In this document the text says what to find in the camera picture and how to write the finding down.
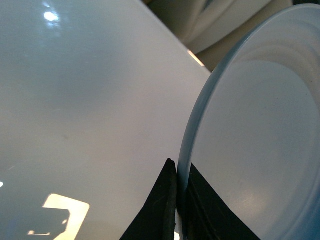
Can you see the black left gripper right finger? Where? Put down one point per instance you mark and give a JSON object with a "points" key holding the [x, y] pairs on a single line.
{"points": [[208, 217]]}

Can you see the light blue round plate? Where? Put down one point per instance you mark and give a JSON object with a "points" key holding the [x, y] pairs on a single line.
{"points": [[254, 132]]}

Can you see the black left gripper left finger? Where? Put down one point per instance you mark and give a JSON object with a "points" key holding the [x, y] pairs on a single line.
{"points": [[156, 219]]}

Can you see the beige chair on right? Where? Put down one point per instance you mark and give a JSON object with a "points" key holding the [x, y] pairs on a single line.
{"points": [[210, 28]]}

